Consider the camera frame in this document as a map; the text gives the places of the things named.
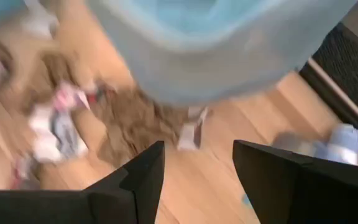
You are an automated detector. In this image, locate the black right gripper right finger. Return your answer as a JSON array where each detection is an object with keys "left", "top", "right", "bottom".
[{"left": 232, "top": 139, "right": 358, "bottom": 224}]

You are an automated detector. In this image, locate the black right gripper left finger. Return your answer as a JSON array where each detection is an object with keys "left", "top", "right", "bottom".
[{"left": 0, "top": 141, "right": 166, "bottom": 224}]

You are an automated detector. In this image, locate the red striped wrapper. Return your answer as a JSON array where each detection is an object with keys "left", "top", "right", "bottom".
[{"left": 10, "top": 154, "right": 42, "bottom": 190}]

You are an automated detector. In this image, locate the white black wrapper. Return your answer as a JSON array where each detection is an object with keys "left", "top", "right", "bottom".
[{"left": 29, "top": 104, "right": 89, "bottom": 164}]

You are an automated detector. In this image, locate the large brown paper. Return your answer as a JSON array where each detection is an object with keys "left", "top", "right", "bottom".
[{"left": 42, "top": 52, "right": 188, "bottom": 167}]

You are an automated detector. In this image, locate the pink paper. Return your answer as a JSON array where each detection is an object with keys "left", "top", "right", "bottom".
[{"left": 52, "top": 81, "right": 90, "bottom": 112}]

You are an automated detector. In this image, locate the red white wrapper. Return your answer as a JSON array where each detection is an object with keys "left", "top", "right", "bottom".
[{"left": 85, "top": 83, "right": 108, "bottom": 105}]

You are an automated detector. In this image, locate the small white wrapper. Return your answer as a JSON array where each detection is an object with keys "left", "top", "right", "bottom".
[{"left": 176, "top": 106, "right": 210, "bottom": 152}]

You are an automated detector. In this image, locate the white plastic trash bin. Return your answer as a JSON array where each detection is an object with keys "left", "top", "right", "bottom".
[{"left": 104, "top": 0, "right": 358, "bottom": 106}]

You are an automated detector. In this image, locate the white paper scrap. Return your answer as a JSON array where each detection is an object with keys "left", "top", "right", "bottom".
[{"left": 22, "top": 0, "right": 60, "bottom": 40}]

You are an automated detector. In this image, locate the blue white trash bag roll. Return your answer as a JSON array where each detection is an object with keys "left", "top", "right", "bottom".
[{"left": 272, "top": 123, "right": 358, "bottom": 166}]

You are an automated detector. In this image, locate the black floor mat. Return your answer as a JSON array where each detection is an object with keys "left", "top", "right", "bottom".
[{"left": 311, "top": 21, "right": 358, "bottom": 108}]

